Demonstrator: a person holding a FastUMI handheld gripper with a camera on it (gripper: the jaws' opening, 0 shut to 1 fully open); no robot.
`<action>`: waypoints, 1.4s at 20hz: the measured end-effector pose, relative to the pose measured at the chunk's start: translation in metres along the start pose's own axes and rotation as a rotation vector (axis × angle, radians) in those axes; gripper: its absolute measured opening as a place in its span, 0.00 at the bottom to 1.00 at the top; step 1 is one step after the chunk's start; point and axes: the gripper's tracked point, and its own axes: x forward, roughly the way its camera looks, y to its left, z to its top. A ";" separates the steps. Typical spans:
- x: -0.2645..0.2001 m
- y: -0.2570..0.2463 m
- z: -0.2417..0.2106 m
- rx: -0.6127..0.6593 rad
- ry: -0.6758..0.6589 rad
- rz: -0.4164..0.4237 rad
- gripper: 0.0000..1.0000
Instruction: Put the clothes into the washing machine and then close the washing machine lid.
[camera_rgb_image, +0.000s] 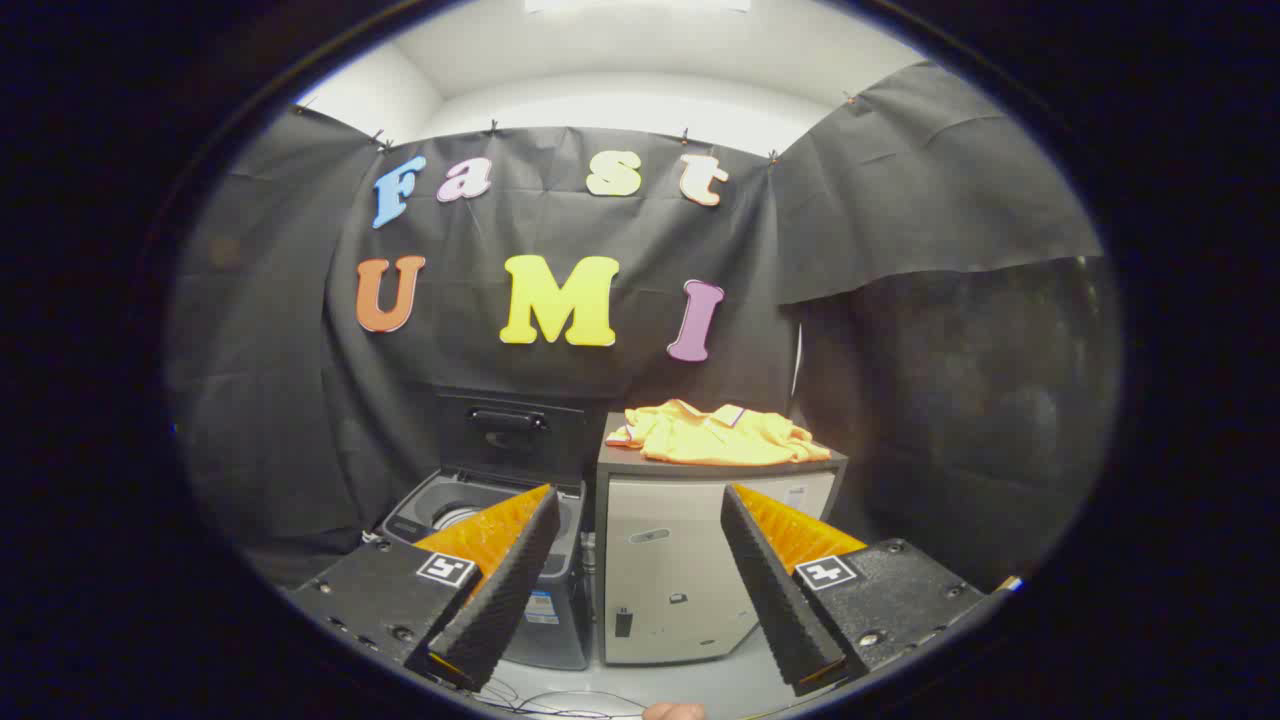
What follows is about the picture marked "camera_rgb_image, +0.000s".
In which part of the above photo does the grey cabinet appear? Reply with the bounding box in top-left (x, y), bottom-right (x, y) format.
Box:
top-left (596, 412), bottom-right (849, 666)

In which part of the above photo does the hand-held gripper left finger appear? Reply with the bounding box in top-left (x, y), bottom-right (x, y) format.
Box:
top-left (288, 484), bottom-right (562, 693)

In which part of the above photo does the grey washing machine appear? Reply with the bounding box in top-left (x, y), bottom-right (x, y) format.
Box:
top-left (380, 470), bottom-right (591, 671)

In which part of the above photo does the thin black floor cable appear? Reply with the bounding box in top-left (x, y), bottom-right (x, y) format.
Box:
top-left (470, 678), bottom-right (651, 719)

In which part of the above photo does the black backdrop cloth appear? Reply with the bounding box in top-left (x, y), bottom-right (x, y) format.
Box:
top-left (165, 60), bottom-right (1121, 591)

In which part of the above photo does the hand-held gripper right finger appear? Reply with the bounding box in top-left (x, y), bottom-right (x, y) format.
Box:
top-left (720, 483), bottom-right (1024, 698)

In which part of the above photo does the yellow polo shirt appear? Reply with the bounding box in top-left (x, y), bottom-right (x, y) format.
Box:
top-left (605, 399), bottom-right (833, 468)

